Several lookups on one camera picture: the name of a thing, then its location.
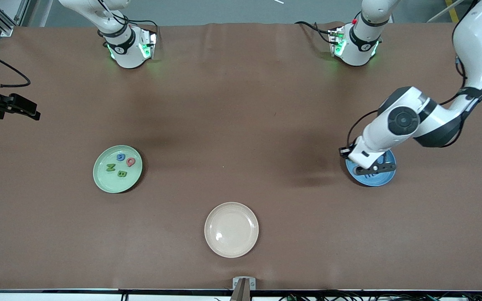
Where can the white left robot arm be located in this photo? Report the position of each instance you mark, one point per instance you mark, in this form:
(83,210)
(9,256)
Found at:
(475,42)

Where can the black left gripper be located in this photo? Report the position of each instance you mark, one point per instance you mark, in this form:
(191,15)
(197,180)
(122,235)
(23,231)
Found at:
(345,154)

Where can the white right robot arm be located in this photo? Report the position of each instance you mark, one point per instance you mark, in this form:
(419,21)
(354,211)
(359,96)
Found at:
(128,54)

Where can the beige plate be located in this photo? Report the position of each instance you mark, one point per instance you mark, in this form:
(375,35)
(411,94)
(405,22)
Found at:
(231,230)

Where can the green foam letter B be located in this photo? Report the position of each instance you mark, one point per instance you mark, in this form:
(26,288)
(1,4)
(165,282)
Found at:
(121,173)

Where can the light green plate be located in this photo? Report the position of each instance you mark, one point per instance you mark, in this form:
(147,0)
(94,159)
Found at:
(113,184)

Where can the white stand leg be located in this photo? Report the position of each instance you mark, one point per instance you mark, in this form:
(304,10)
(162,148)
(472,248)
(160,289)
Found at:
(435,19)

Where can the blue foam letter G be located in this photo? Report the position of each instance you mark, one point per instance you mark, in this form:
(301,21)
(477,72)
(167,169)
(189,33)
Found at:
(120,157)

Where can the green foam letter N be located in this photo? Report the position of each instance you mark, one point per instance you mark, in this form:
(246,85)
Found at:
(110,167)

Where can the red foam letter Q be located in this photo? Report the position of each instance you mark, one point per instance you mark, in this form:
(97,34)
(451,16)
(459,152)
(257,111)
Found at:
(130,162)

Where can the grey metal camera bracket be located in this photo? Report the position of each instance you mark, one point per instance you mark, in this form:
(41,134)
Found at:
(244,284)

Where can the blue plate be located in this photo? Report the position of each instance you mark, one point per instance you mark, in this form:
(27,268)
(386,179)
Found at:
(375,181)

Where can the aluminium frame profile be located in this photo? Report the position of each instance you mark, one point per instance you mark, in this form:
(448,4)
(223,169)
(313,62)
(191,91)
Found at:
(4,19)

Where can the brown table cover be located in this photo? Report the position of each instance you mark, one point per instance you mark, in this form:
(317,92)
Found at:
(98,251)

